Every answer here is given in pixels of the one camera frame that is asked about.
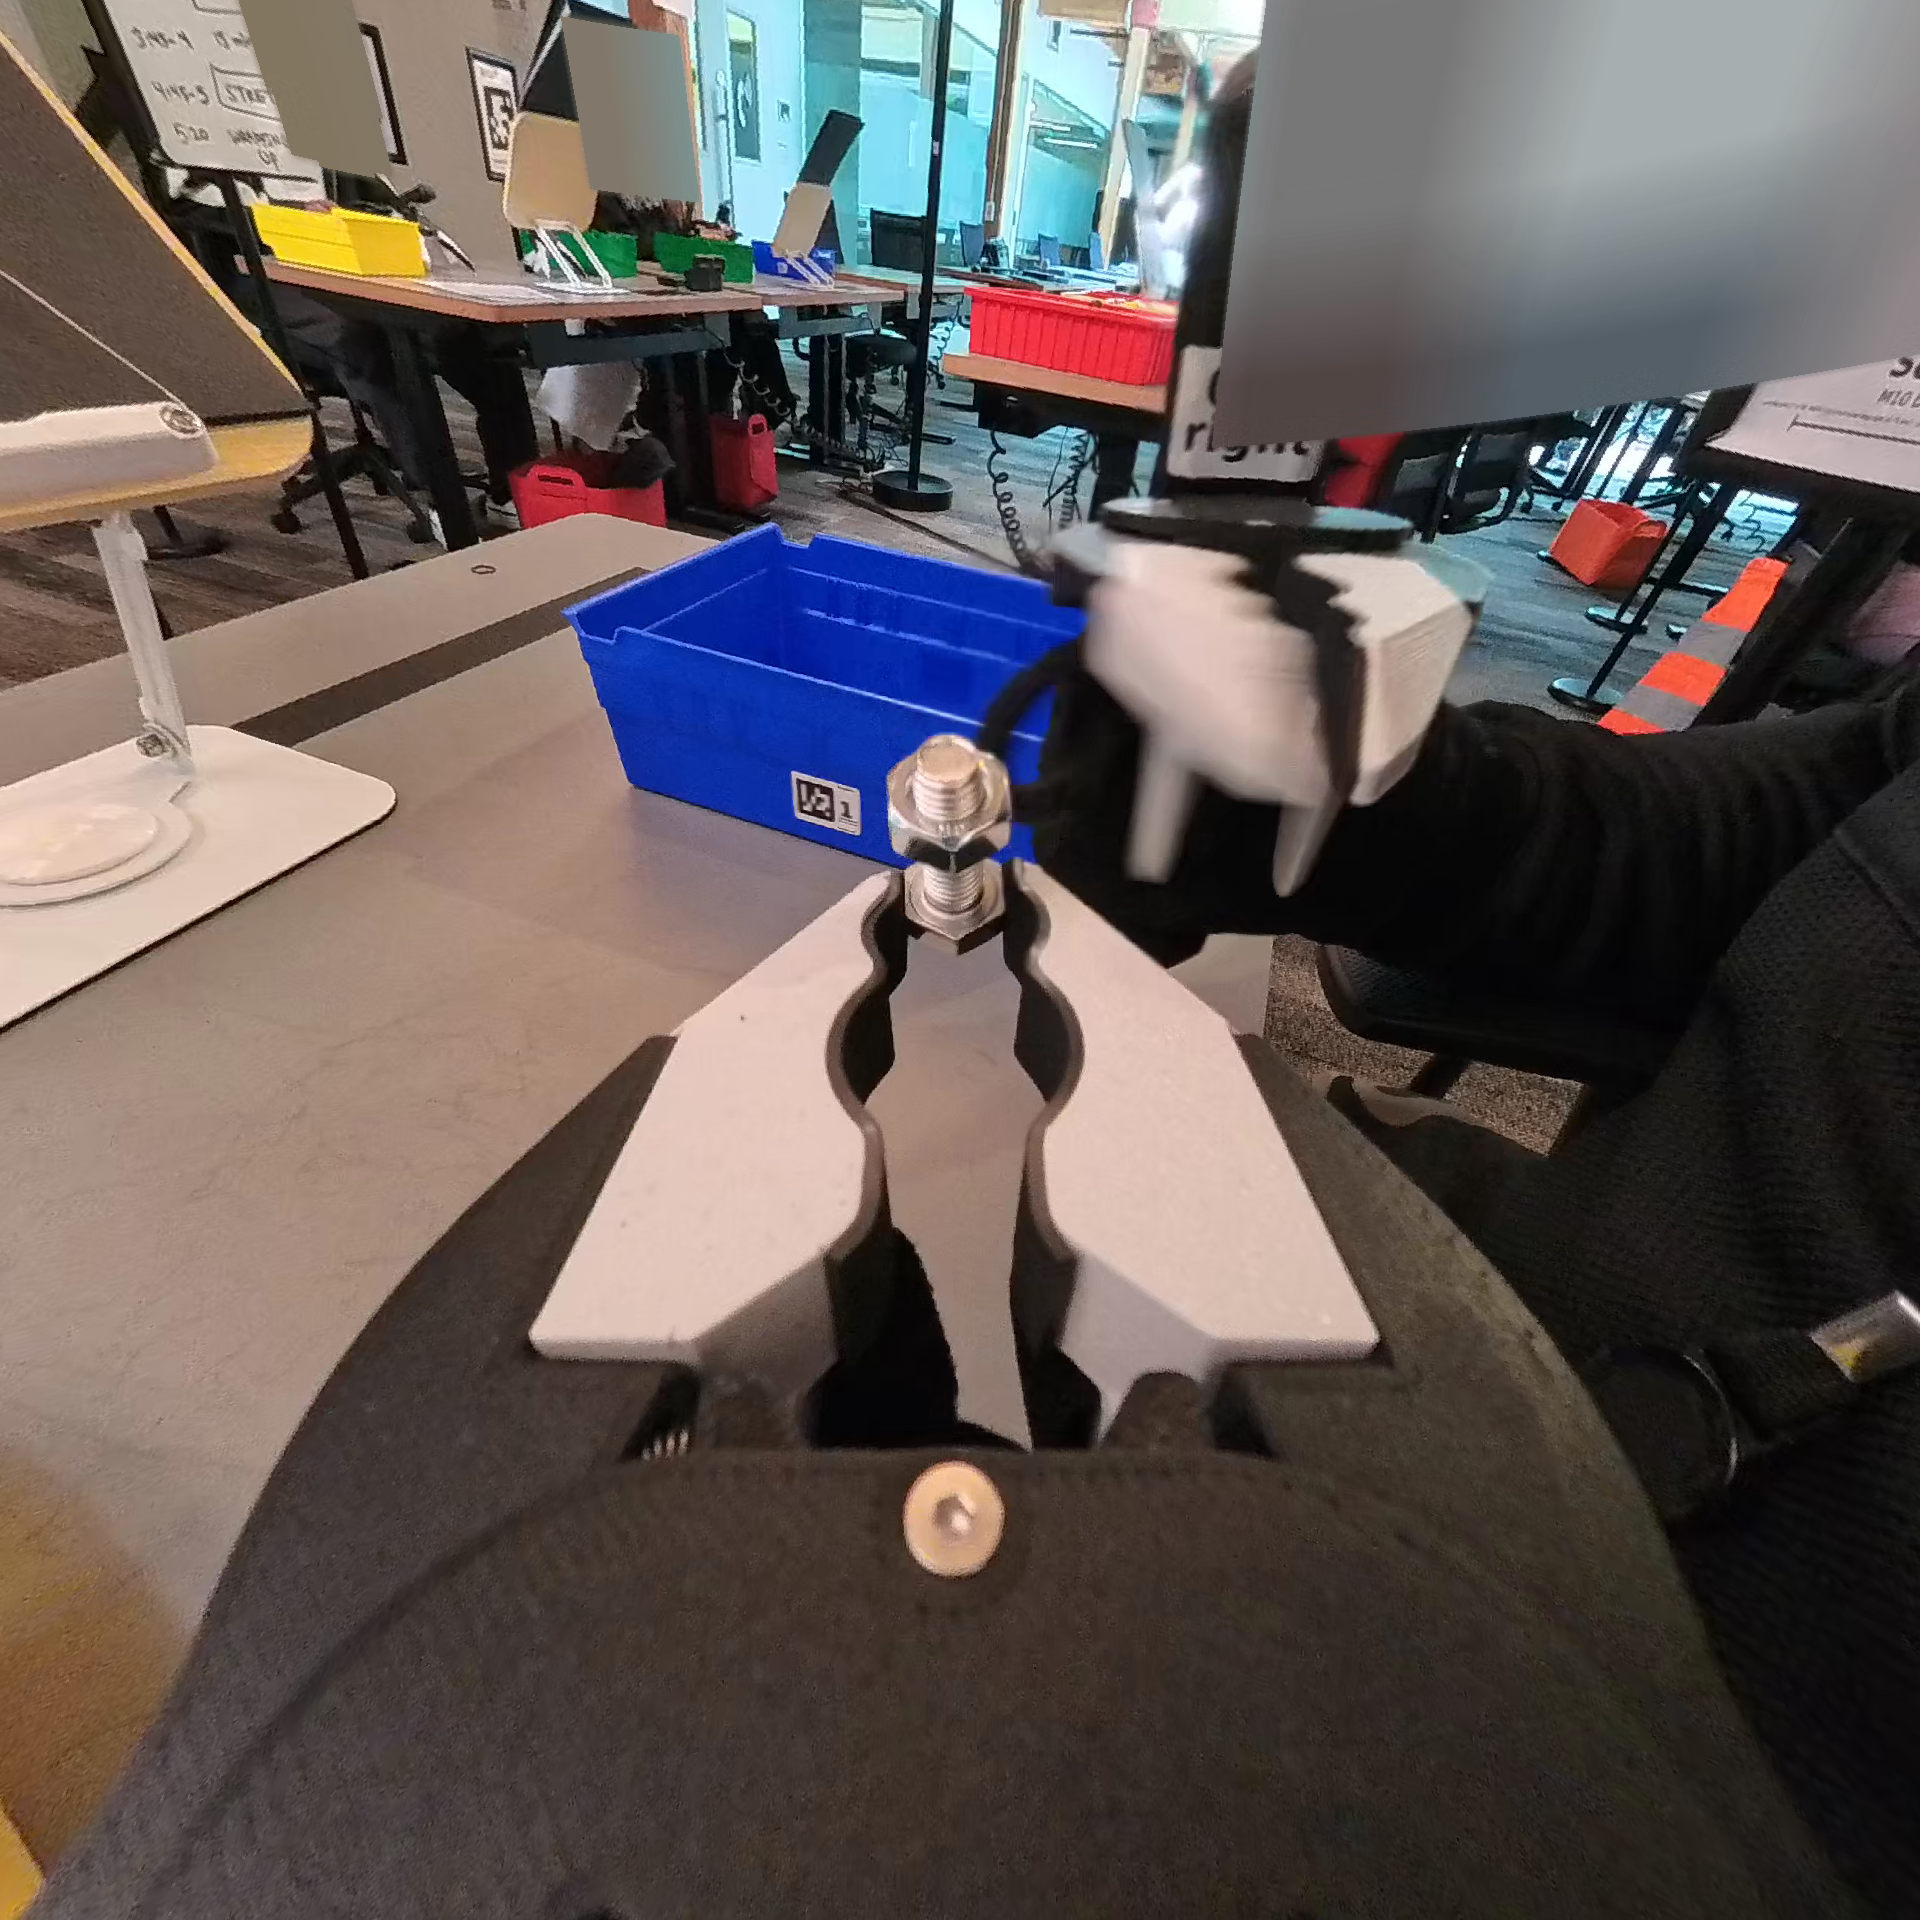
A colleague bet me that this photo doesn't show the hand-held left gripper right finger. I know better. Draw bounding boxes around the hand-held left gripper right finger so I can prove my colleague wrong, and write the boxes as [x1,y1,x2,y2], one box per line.
[1003,859,1379,1447]

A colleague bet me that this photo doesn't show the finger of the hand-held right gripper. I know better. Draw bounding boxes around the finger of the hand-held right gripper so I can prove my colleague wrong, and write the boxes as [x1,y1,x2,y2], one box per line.
[1050,536,1360,809]
[1304,546,1498,809]

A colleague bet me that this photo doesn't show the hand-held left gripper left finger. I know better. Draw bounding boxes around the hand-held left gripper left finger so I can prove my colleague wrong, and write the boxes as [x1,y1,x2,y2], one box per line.
[527,871,961,1447]

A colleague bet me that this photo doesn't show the silver hex nut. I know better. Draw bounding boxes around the silver hex nut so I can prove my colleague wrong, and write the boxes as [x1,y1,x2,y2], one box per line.
[883,756,1020,871]

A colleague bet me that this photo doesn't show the silver hex bolt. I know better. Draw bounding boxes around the silver hex bolt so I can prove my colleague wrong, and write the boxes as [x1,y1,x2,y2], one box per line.
[903,734,1003,955]

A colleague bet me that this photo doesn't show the person's right forearm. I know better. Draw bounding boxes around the person's right forearm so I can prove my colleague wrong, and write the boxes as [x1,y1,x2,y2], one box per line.
[1424,660,1920,1083]

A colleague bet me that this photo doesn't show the person's right hand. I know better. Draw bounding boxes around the person's right hand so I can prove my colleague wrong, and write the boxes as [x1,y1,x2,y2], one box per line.
[1034,675,1467,972]

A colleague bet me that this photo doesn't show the orange storage bin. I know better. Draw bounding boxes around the orange storage bin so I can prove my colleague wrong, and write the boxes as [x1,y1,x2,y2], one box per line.
[1547,499,1670,590]

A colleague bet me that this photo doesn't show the brown edged desk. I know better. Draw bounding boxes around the brown edged desk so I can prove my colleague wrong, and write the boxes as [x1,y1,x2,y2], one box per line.
[942,352,1171,512]
[262,262,910,550]

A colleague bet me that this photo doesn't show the red storage bin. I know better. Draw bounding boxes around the red storage bin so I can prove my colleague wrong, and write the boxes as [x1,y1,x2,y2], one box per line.
[965,284,1179,388]

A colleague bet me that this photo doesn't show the orange traffic cone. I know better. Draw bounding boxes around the orange traffic cone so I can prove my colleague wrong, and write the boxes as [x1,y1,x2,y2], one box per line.
[1596,555,1789,738]

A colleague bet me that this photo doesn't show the black easel stand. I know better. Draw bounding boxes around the black easel stand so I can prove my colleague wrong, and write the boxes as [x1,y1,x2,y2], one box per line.
[1551,396,1920,723]

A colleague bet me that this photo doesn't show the black floor pole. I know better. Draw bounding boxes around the black floor pole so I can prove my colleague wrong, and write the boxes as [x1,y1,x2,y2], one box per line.
[874,0,961,512]

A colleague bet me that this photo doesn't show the framed marker sign board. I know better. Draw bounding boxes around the framed marker sign board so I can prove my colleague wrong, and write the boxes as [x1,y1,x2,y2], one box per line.
[1710,352,1920,494]

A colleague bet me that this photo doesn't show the white board stand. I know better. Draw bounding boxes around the white board stand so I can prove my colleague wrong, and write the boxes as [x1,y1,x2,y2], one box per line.
[0,516,399,1030]

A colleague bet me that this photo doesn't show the dark table slot cover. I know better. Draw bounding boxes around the dark table slot cover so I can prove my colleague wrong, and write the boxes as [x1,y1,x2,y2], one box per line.
[240,566,683,749]

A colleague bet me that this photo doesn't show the white plastic bag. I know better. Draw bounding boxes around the white plastic bag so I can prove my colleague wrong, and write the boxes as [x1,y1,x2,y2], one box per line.
[540,361,647,453]

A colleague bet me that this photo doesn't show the black badge reel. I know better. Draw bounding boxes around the black badge reel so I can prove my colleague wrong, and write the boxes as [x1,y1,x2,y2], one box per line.
[1589,1293,1920,1502]

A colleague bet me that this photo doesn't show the green storage bin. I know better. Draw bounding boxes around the green storage bin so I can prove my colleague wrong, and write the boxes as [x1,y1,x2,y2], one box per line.
[575,229,756,288]

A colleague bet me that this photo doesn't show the black and white marker poster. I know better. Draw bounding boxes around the black and white marker poster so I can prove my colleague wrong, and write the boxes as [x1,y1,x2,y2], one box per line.
[463,48,520,182]

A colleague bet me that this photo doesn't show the yellow storage bin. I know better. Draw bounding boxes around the yellow storage bin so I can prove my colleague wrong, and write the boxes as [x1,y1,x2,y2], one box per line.
[251,203,431,280]

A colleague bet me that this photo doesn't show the handwritten whiteboard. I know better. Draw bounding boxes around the handwritten whiteboard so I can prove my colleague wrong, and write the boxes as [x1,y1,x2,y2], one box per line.
[89,0,288,187]

